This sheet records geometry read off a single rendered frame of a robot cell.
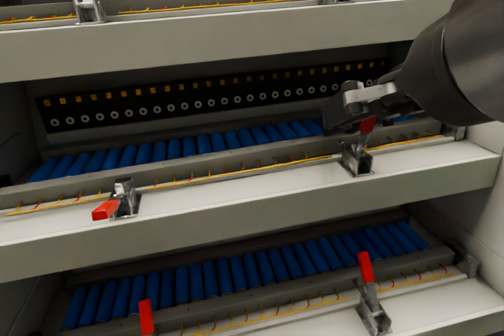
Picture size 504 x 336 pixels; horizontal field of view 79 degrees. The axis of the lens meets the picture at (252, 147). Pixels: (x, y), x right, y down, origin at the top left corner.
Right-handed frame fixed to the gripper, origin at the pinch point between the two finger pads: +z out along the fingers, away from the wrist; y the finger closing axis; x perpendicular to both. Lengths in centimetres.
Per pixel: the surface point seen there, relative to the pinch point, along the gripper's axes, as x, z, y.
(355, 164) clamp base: -5.6, -2.2, -1.2
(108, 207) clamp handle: -5.4, -7.8, -26.3
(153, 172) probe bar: -2.7, 2.0, -23.9
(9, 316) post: -16.4, 5.8, -42.8
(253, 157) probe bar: -2.7, 2.5, -11.9
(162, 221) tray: -8.0, -2.2, -23.0
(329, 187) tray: -7.6, -2.4, -4.8
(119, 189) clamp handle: -4.0, -2.1, -26.7
